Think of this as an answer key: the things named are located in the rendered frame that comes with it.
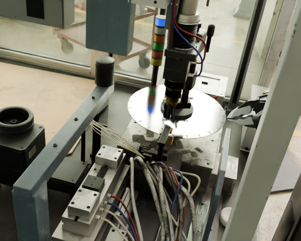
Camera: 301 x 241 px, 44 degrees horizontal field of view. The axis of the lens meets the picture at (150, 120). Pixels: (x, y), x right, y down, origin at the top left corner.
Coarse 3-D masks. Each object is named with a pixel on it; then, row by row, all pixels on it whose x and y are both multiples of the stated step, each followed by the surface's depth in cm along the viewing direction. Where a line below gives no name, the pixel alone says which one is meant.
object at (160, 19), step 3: (159, 15) 140; (162, 15) 141; (156, 18) 139; (159, 18) 138; (162, 18) 138; (156, 21) 139; (159, 21) 138; (162, 21) 138; (156, 24) 140; (159, 24) 139; (162, 24) 139
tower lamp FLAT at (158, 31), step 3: (156, 27) 140; (159, 27) 139; (162, 27) 139; (156, 30) 140; (159, 30) 140; (162, 30) 140; (165, 30) 141; (156, 33) 141; (159, 33) 141; (162, 33) 141; (165, 33) 142
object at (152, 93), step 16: (144, 96) 131; (160, 96) 132; (192, 96) 135; (208, 96) 136; (144, 112) 122; (160, 112) 123; (208, 112) 127; (224, 112) 128; (160, 128) 116; (176, 128) 117; (192, 128) 118; (208, 128) 119
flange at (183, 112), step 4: (192, 108) 126; (176, 112) 122; (180, 112) 123; (184, 112) 123; (188, 112) 123; (192, 112) 124; (172, 116) 122; (176, 116) 122; (180, 116) 122; (184, 116) 122; (188, 116) 123
